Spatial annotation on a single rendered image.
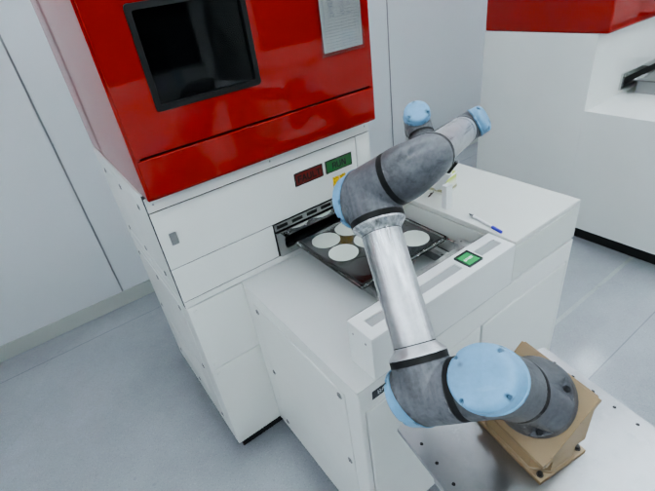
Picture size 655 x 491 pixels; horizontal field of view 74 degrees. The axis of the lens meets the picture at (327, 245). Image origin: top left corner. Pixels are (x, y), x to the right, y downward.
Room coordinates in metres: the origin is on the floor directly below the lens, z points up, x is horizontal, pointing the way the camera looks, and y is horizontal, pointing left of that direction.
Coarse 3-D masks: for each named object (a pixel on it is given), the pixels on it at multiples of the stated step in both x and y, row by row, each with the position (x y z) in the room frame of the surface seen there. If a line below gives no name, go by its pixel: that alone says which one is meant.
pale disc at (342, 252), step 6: (336, 246) 1.23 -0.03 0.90; (342, 246) 1.23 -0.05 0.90; (348, 246) 1.22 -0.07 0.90; (354, 246) 1.22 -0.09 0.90; (330, 252) 1.20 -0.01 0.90; (336, 252) 1.20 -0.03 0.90; (342, 252) 1.19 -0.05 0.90; (348, 252) 1.19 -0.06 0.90; (354, 252) 1.18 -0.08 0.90; (336, 258) 1.16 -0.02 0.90; (342, 258) 1.16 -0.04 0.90; (348, 258) 1.16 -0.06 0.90
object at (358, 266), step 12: (408, 228) 1.28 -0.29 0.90; (420, 228) 1.27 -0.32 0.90; (300, 240) 1.31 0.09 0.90; (348, 240) 1.27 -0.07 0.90; (432, 240) 1.19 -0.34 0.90; (324, 252) 1.21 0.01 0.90; (360, 252) 1.18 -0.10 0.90; (336, 264) 1.13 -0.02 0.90; (348, 264) 1.12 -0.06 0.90; (360, 264) 1.11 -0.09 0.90; (360, 276) 1.05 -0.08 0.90
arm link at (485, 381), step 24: (456, 360) 0.51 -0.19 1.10; (480, 360) 0.49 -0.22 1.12; (504, 360) 0.47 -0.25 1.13; (528, 360) 0.51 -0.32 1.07; (456, 384) 0.48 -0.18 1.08; (480, 384) 0.46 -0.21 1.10; (504, 384) 0.44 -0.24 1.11; (528, 384) 0.45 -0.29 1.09; (456, 408) 0.46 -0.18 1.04; (480, 408) 0.43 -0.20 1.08; (504, 408) 0.42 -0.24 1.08; (528, 408) 0.44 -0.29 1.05
